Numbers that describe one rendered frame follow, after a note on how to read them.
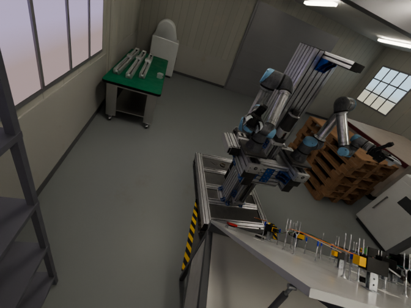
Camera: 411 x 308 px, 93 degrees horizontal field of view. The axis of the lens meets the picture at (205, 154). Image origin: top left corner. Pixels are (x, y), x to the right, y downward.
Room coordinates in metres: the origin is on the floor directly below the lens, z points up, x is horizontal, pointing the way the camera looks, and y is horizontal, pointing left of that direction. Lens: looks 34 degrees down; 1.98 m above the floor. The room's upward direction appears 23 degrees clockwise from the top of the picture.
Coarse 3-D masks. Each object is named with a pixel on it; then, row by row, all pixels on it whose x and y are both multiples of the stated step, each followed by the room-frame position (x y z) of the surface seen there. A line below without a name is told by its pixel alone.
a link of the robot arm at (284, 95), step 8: (288, 80) 1.55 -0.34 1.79; (280, 88) 1.55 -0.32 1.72; (288, 88) 1.52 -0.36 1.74; (280, 96) 1.49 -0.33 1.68; (288, 96) 1.51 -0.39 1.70; (280, 104) 1.44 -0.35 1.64; (272, 112) 1.40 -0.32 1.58; (280, 112) 1.41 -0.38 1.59; (272, 120) 1.35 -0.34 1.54; (264, 128) 1.30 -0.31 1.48; (272, 128) 1.32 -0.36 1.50; (272, 136) 1.29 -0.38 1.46
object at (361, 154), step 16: (304, 128) 4.11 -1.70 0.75; (336, 128) 4.02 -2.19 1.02; (336, 144) 3.63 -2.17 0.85; (320, 160) 3.41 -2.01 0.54; (336, 160) 3.34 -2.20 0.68; (352, 160) 2.97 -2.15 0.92; (368, 160) 2.97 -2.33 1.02; (384, 160) 3.29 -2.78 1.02; (320, 176) 3.17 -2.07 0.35; (336, 176) 2.95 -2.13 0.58; (352, 176) 3.02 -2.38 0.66; (368, 176) 3.08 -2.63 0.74; (384, 176) 3.20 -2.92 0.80; (320, 192) 2.95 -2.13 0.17; (336, 192) 3.15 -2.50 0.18; (352, 192) 3.14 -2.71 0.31; (368, 192) 3.20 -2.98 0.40
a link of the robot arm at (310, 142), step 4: (308, 136) 1.79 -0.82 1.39; (304, 140) 1.75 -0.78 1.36; (308, 140) 1.73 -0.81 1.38; (312, 140) 1.74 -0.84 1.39; (316, 140) 1.77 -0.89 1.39; (300, 144) 1.75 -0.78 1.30; (304, 144) 1.72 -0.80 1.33; (308, 144) 1.71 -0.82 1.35; (312, 144) 1.70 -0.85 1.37; (316, 144) 1.73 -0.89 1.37; (300, 148) 1.72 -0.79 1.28; (304, 148) 1.71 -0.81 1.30; (308, 148) 1.70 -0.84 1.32; (312, 148) 1.71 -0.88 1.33; (304, 152) 1.70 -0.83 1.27; (308, 152) 1.71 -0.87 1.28
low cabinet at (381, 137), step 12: (348, 120) 5.37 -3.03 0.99; (360, 132) 4.83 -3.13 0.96; (372, 132) 5.21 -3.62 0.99; (384, 132) 5.81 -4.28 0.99; (384, 144) 4.48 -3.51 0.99; (396, 144) 4.97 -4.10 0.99; (408, 144) 5.52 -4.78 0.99; (396, 156) 3.94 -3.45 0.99; (408, 156) 4.30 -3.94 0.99; (408, 168) 3.72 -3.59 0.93; (384, 180) 3.80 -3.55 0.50; (396, 180) 3.74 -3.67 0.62; (372, 192) 3.76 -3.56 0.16
